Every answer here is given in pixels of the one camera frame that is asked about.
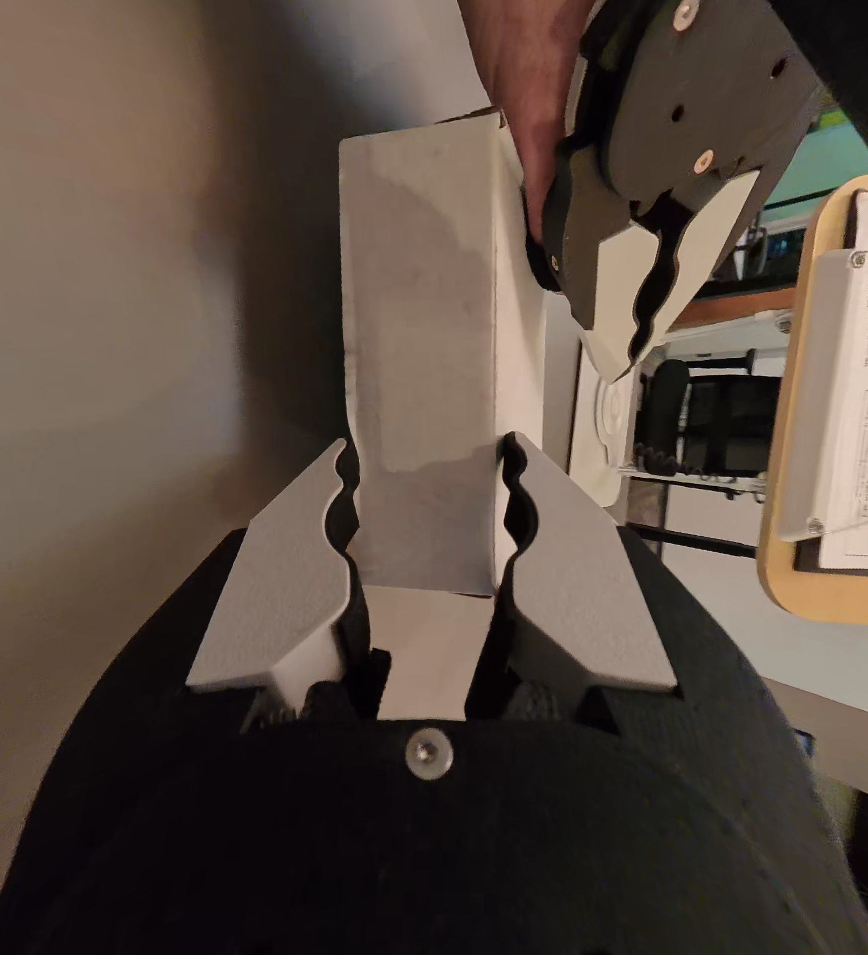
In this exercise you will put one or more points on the person's left forearm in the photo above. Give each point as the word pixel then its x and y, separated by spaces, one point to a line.
pixel 866 60

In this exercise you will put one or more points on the clear acrylic sheet holder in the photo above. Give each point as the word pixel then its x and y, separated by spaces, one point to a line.
pixel 814 388

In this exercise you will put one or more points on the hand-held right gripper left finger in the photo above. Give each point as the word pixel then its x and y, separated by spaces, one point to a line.
pixel 277 597

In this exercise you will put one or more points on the person's left hand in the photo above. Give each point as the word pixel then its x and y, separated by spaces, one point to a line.
pixel 531 74

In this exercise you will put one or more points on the wooden sign board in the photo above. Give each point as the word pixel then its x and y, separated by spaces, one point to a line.
pixel 777 537

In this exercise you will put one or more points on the white cardboard box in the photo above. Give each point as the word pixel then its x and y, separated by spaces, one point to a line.
pixel 419 336

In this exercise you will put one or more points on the white rounded panel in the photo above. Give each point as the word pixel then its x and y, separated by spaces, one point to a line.
pixel 598 440

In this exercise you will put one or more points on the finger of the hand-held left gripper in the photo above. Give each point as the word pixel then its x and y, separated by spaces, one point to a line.
pixel 710 231
pixel 613 298

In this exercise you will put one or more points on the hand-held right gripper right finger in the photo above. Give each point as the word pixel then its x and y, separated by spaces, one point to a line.
pixel 590 597

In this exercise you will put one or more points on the black office chair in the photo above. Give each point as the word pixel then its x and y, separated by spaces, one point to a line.
pixel 665 403

